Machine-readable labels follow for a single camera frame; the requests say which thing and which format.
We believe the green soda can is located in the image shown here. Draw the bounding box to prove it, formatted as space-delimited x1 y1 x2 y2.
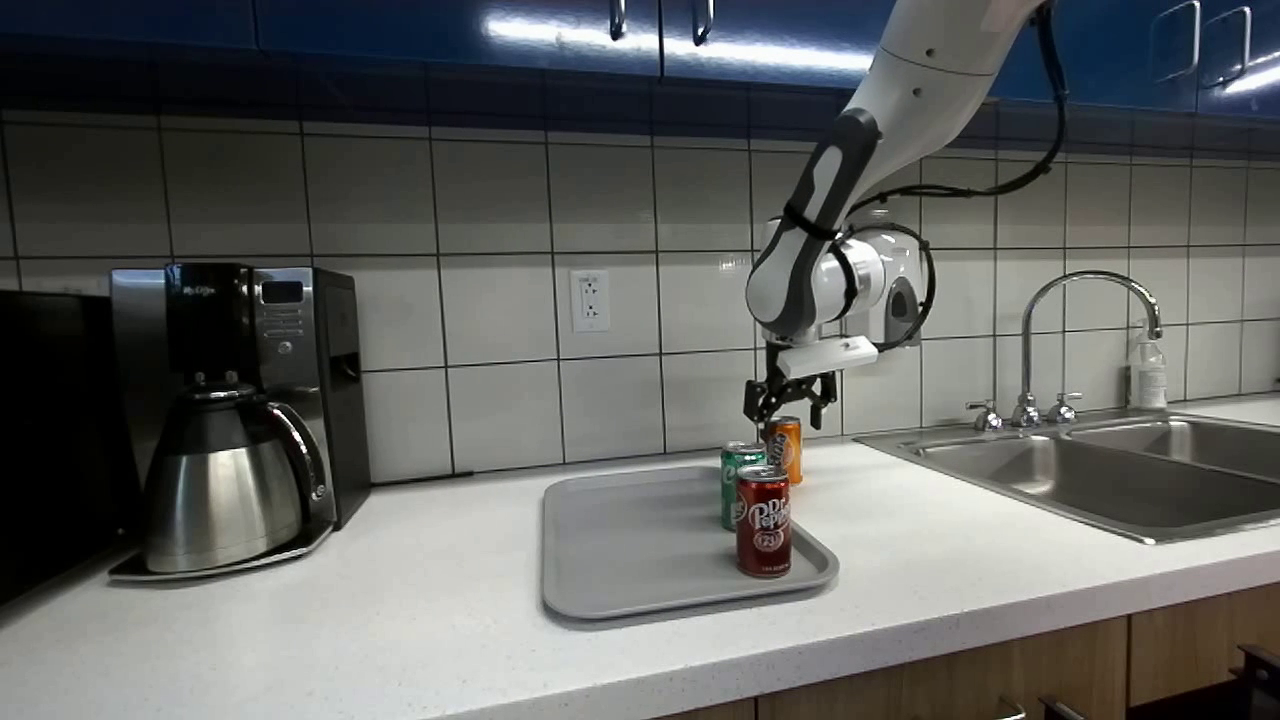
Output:
715 441 775 536

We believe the grey plastic tray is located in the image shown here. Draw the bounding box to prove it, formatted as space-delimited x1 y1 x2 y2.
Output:
536 464 845 628

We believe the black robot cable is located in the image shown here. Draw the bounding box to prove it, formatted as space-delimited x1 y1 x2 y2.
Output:
823 0 1071 353

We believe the white wall power outlet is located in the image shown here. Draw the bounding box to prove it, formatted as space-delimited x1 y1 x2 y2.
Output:
569 269 616 338

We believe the silver base cabinet handle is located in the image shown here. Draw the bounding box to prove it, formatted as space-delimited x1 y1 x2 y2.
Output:
992 695 1087 720

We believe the black microwave oven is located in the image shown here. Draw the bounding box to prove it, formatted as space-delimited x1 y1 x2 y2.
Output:
0 289 136 606

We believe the blue glossy cabinet door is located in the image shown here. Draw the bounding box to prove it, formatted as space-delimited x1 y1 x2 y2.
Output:
992 0 1215 114
653 0 911 78
0 0 656 71
1204 0 1280 105

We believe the clear pump soap bottle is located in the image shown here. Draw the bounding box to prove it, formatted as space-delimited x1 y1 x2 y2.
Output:
1124 325 1172 415

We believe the orange soda can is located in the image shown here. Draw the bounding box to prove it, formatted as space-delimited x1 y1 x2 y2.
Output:
758 415 807 489

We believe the stainless steel double sink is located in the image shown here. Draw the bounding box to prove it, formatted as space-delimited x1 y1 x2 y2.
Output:
863 412 1280 547

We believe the wooden base cabinet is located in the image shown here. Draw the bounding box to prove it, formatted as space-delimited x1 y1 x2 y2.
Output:
663 582 1280 720

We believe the chrome gooseneck faucet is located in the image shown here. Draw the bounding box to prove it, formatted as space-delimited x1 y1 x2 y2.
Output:
1016 269 1167 433

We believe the black drip coffee maker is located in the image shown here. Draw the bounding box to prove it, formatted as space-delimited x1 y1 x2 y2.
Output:
108 259 370 587

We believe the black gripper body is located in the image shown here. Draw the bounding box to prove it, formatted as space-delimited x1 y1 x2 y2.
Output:
746 369 840 410

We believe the red soda can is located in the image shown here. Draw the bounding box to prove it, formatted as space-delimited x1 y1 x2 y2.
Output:
732 468 797 582

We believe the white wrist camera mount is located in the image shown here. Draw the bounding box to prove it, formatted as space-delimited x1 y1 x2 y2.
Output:
770 331 883 386

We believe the stainless steel coffee carafe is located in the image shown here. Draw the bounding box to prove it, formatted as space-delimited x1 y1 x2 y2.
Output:
136 386 335 582

